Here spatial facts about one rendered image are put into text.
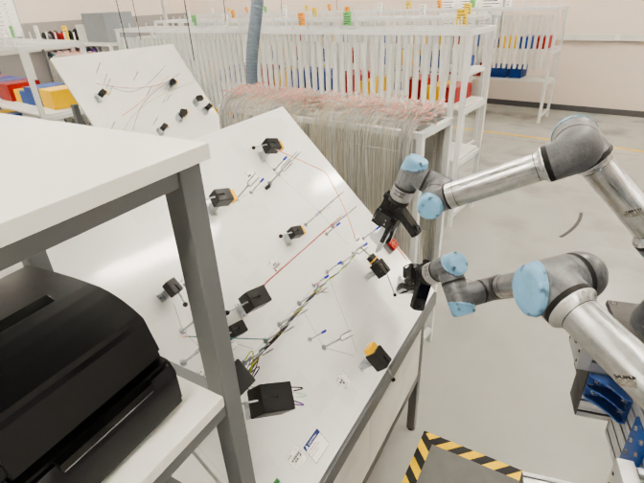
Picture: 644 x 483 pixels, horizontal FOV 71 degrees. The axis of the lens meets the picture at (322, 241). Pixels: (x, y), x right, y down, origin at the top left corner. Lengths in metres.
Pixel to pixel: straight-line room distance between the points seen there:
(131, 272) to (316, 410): 0.64
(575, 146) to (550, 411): 1.84
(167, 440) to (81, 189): 0.39
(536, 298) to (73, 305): 0.87
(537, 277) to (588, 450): 1.78
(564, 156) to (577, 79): 8.29
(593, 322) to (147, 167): 0.86
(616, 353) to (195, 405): 0.76
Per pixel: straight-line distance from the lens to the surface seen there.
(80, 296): 0.71
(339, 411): 1.44
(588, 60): 9.49
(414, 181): 1.47
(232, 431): 0.82
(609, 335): 1.04
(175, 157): 0.54
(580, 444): 2.77
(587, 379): 1.56
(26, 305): 0.73
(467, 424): 2.67
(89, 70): 4.49
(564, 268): 1.11
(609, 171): 1.44
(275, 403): 1.14
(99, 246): 1.28
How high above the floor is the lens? 2.00
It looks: 28 degrees down
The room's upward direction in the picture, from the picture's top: 3 degrees counter-clockwise
